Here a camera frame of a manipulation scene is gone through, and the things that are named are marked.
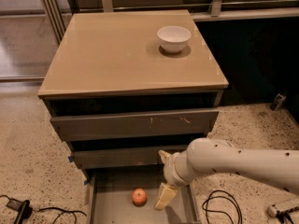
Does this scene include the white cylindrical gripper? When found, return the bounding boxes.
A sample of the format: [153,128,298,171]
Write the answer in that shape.
[154,150,199,210]

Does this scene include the red apple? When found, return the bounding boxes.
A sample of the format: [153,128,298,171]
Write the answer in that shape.
[131,188,148,206]

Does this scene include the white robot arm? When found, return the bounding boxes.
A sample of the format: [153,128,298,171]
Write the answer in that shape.
[155,138,299,210]

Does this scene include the grey middle drawer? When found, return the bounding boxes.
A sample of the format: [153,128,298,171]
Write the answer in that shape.
[70,144,189,170]

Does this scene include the grey open bottom drawer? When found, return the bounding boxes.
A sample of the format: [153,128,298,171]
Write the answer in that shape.
[87,165,201,224]

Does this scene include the grey drawer cabinet beige top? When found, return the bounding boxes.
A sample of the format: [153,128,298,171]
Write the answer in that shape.
[37,9,230,224]

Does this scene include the grey top drawer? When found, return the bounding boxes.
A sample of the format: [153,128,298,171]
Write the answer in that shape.
[50,109,219,141]

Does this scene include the blue tape piece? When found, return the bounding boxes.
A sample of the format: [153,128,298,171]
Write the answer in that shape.
[68,156,74,163]

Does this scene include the white power strip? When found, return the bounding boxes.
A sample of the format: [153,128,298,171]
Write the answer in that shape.
[266,197,299,218]

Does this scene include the white ceramic bowl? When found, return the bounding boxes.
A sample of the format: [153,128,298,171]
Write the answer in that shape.
[157,26,192,54]

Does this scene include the small grey device on floor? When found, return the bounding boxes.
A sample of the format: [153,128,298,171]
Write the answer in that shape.
[270,93,286,111]

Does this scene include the black coiled cable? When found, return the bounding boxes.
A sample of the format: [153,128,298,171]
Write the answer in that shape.
[201,189,243,224]

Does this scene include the black power adapter with cable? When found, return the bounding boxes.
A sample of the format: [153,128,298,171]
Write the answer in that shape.
[0,194,87,224]

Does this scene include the metal railing frame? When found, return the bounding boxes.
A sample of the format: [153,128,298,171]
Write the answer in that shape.
[41,0,299,41]

